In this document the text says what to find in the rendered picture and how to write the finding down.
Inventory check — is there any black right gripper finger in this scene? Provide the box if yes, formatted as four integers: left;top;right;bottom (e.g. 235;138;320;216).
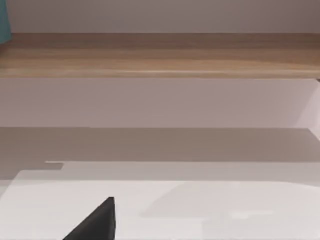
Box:
62;196;117;240

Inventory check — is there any teal object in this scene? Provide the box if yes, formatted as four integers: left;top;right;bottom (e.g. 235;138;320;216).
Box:
0;0;12;45

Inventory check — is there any wooden shelf board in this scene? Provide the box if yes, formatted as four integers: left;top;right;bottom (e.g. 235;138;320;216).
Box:
0;32;320;80

